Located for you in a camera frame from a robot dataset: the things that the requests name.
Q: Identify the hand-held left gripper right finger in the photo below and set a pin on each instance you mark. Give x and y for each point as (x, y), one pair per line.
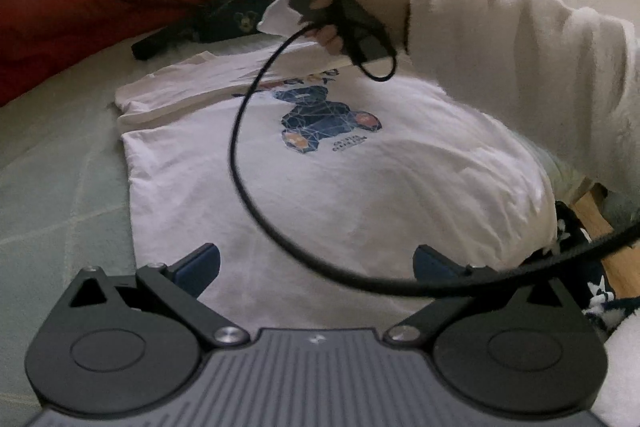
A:
(430, 262)

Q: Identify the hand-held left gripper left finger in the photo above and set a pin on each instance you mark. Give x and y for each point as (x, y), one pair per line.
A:
(200, 264)

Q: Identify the white bear-print t-shirt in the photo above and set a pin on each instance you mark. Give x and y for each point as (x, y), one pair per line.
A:
(350, 187)

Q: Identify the person's right forearm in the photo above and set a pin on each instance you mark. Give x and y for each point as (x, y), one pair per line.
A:
(525, 57)

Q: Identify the dark mouse-emblem pouch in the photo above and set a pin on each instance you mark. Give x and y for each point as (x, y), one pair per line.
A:
(230, 19)

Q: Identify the dark star-print pants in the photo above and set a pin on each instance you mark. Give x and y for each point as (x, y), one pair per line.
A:
(607, 302)

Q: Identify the white fleece robe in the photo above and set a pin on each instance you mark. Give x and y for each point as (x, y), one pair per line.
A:
(625, 382)

